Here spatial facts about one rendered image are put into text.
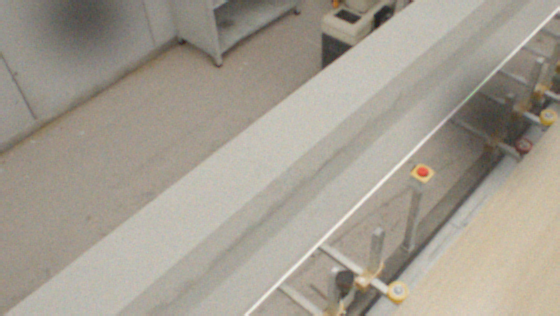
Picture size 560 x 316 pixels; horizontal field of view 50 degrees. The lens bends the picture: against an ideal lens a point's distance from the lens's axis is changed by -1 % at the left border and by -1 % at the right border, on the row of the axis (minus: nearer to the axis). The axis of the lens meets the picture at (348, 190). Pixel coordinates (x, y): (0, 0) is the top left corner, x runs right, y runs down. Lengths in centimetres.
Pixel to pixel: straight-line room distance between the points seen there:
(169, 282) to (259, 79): 393
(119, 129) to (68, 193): 58
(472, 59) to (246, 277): 45
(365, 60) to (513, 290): 179
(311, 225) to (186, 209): 16
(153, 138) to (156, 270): 362
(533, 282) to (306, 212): 185
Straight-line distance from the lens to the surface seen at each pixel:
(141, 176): 395
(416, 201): 235
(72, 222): 387
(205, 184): 59
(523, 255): 251
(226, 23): 477
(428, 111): 81
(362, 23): 360
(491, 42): 92
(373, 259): 231
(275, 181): 59
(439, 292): 234
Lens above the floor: 292
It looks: 52 degrees down
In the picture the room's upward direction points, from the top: 3 degrees clockwise
